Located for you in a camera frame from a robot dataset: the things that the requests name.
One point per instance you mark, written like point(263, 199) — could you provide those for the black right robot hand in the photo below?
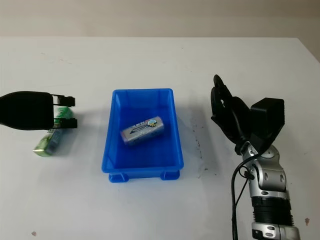
point(232, 117)

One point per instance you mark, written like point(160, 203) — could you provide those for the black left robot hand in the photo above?
point(25, 111)

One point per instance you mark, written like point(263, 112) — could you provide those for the green toothpaste box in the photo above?
point(46, 145)

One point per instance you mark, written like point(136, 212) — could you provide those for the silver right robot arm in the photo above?
point(270, 180)

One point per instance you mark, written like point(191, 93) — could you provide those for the blue plastic tray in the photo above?
point(142, 155)

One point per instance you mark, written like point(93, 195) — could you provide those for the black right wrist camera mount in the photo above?
point(271, 117)

